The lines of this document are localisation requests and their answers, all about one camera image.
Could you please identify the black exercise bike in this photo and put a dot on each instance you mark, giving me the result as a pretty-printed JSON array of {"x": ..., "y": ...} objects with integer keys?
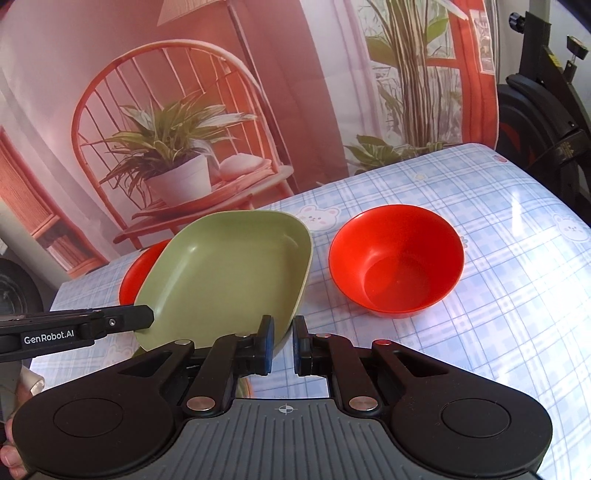
[{"x": 549, "y": 115}]

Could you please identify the red plate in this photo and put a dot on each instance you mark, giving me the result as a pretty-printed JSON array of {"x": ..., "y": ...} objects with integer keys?
[{"x": 138, "y": 272}]

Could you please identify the dark round object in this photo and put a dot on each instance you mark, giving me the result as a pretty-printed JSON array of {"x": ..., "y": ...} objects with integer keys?
[{"x": 18, "y": 286}]

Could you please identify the blue plaid tablecloth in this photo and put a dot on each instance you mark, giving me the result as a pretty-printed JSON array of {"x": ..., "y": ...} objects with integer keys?
[{"x": 485, "y": 286}]

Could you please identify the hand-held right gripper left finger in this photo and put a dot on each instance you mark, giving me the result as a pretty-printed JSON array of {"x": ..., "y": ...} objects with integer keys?
[{"x": 267, "y": 351}]

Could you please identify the person's left hand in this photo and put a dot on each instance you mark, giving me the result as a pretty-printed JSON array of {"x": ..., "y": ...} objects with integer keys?
[{"x": 9, "y": 454}]

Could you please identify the printed backdrop cloth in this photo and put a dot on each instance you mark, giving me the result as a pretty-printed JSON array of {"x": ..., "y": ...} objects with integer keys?
[{"x": 184, "y": 92}]

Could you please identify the green square plate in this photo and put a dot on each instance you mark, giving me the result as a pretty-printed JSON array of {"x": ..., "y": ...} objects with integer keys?
[{"x": 221, "y": 267}]

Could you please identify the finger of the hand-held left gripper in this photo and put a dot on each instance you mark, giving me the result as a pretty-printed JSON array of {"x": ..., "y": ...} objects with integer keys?
[{"x": 131, "y": 317}]

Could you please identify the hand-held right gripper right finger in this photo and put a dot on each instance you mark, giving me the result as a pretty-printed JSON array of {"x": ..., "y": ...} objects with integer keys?
[{"x": 298, "y": 351}]

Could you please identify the red plastic bowl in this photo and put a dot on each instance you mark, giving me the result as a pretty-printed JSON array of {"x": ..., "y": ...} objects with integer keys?
[{"x": 397, "y": 263}]

